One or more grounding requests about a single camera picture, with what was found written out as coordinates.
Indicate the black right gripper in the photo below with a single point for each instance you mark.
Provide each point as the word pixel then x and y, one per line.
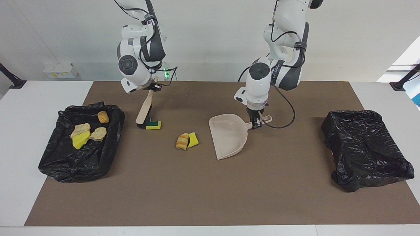
pixel 153 87

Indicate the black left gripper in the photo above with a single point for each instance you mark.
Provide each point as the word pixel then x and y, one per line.
pixel 254 113

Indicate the beige hand brush black bristles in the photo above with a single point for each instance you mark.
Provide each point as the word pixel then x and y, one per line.
pixel 144 109

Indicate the beige plastic dustpan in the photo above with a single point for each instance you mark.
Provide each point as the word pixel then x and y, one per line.
pixel 229 137

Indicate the yellow green sponge piece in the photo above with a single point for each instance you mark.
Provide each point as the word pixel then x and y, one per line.
pixel 153 124

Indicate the brown bread-like sponge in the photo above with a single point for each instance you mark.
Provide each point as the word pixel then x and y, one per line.
pixel 103 117

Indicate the pale tan sponge chunk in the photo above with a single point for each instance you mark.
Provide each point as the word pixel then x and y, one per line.
pixel 182 141

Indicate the small yellow sponge piece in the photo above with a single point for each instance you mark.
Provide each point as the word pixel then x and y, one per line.
pixel 193 140

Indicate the pale oval sponge chunk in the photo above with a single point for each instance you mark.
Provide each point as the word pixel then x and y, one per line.
pixel 98 134

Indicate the pale angular sponge chunk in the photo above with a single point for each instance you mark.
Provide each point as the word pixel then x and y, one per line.
pixel 80 128

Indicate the large yellow sponge piece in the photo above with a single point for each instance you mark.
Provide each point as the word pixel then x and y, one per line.
pixel 81 140

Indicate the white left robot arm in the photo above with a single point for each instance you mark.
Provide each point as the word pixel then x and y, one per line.
pixel 259 85

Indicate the black bag lined bin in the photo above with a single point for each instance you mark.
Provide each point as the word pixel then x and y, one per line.
pixel 65 160
pixel 364 147

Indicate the small white box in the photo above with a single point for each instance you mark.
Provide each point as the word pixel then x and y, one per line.
pixel 65 70

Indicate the brown table mat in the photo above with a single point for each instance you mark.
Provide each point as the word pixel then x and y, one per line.
pixel 197 196

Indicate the blue object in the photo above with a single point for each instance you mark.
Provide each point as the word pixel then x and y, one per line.
pixel 417 100

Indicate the black camera stand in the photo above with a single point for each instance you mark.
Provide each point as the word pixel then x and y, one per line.
pixel 403 82
pixel 13 80

